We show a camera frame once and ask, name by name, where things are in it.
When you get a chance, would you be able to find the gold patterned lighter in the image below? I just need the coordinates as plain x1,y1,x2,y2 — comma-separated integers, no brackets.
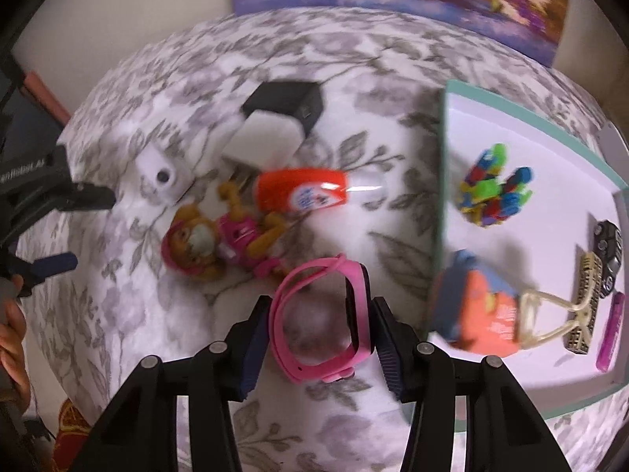
563,251,605,356

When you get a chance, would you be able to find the person's left hand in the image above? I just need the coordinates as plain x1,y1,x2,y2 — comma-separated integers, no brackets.
0,274,31,407

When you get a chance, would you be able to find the orange glue tube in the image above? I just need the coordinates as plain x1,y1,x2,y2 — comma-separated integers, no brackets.
255,166,390,218

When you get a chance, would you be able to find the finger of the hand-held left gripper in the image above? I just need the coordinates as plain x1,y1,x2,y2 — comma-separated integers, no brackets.
63,183,117,213
14,251,79,297

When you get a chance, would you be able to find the pink wrist watch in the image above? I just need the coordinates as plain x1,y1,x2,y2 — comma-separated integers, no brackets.
269,254,377,385

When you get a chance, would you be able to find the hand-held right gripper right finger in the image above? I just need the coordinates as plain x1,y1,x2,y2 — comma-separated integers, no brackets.
370,296,574,472

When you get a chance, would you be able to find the pink dog toy figure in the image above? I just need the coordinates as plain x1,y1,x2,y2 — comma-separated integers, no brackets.
161,181,296,282

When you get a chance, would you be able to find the orange and blue box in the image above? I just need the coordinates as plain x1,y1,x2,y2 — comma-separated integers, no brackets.
429,249,522,358

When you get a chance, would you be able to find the black toy car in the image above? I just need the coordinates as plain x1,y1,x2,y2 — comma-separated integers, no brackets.
592,219,624,292

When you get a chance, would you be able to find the teal cardboard tray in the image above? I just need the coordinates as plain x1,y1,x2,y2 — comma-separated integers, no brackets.
427,79,629,434

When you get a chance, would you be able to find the purple lighter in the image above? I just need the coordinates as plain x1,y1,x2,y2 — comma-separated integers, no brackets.
596,290,626,373

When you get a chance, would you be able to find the colourful building blocks toy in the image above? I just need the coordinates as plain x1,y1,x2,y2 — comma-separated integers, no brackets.
454,143,535,229

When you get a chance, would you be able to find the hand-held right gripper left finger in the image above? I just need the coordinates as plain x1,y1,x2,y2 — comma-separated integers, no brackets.
69,295,274,472

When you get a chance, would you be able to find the red patterned cloth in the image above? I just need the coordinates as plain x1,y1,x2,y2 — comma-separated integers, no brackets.
53,397,95,454

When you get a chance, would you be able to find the small white toy camera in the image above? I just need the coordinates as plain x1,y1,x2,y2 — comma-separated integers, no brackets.
134,149,191,207

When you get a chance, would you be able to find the black and white charger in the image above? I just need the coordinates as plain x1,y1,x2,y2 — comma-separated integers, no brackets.
223,79,326,184

